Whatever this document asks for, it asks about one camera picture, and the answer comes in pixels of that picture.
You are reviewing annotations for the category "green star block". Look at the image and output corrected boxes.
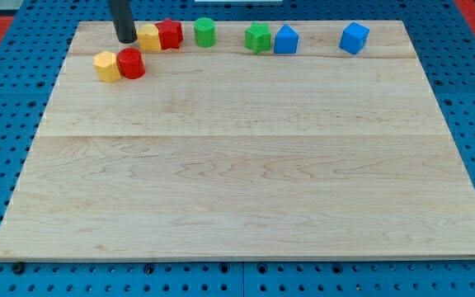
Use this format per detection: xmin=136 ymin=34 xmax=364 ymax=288
xmin=244 ymin=21 xmax=271 ymax=54

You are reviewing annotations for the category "red star block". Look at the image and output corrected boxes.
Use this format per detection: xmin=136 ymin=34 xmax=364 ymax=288
xmin=155 ymin=17 xmax=183 ymax=50

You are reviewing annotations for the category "large wooden board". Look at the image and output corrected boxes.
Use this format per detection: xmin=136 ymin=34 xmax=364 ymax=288
xmin=0 ymin=21 xmax=475 ymax=262

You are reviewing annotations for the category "blue house-shaped block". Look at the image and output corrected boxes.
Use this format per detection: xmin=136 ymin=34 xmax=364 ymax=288
xmin=274 ymin=24 xmax=299 ymax=54

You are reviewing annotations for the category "green cylinder block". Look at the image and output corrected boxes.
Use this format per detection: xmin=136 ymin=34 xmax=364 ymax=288
xmin=194 ymin=17 xmax=216 ymax=48

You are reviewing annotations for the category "red cylinder block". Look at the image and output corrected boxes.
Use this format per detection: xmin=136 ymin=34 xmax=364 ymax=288
xmin=117 ymin=48 xmax=145 ymax=79

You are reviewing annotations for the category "yellow hexagon block upper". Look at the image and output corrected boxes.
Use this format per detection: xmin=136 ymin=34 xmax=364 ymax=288
xmin=137 ymin=23 xmax=162 ymax=52

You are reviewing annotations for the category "yellow hexagon block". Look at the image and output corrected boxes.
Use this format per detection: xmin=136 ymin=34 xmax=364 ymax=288
xmin=93 ymin=51 xmax=122 ymax=83
xmin=137 ymin=23 xmax=162 ymax=52

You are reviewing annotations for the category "yellow hexagon block lower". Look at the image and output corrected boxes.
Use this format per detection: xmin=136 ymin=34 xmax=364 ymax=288
xmin=93 ymin=51 xmax=122 ymax=83

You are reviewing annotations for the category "blue cube block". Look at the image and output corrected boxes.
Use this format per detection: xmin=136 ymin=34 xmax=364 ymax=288
xmin=339 ymin=22 xmax=370 ymax=54

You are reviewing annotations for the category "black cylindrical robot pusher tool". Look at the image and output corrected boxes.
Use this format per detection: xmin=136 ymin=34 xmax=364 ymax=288
xmin=106 ymin=0 xmax=137 ymax=44

